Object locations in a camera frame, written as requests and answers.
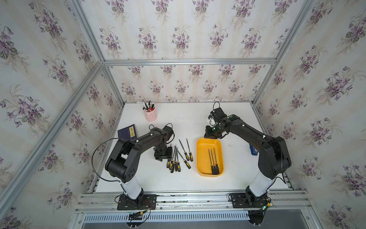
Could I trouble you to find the file in centre cluster right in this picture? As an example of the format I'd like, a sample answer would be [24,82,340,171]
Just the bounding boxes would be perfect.
[177,153,181,172]

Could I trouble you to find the file in cluster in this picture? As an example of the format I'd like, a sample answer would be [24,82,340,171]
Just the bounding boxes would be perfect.
[174,147,178,172]
[177,153,181,172]
[170,151,175,173]

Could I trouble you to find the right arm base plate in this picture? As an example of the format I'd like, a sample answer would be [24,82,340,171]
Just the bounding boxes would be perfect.
[228,193,271,210]

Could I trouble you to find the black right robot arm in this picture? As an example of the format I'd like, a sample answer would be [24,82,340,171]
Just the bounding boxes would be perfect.
[204,107,292,201]

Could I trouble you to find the diagonal flat file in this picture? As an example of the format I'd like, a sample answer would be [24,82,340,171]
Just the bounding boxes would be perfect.
[175,147,191,169]

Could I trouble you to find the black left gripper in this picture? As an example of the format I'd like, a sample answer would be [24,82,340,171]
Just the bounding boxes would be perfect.
[155,144,173,162]

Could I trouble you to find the yellow plastic storage box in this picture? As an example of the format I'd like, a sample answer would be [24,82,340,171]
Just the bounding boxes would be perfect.
[196,138,225,177]

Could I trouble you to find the file in centre cluster left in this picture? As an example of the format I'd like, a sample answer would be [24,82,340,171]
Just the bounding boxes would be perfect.
[174,147,178,172]

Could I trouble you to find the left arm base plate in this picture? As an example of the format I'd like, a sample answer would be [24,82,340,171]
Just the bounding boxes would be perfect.
[117,194,157,210]

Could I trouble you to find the dark blue notebook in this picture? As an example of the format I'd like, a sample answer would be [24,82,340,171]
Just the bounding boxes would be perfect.
[117,124,137,140]

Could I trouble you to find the rightmost file on table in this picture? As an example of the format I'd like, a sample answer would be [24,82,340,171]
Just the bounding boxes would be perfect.
[186,139,193,162]

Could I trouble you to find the pink pen cup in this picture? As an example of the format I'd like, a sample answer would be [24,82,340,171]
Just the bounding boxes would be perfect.
[144,108,157,122]

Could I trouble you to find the pens in cup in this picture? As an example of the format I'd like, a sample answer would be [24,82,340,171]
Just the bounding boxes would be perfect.
[143,101,155,112]

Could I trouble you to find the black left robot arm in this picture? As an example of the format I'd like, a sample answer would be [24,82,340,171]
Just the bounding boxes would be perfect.
[105,125,174,203]

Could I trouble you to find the blue object by right wall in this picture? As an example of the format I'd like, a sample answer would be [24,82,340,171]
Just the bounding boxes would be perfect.
[250,145,258,156]

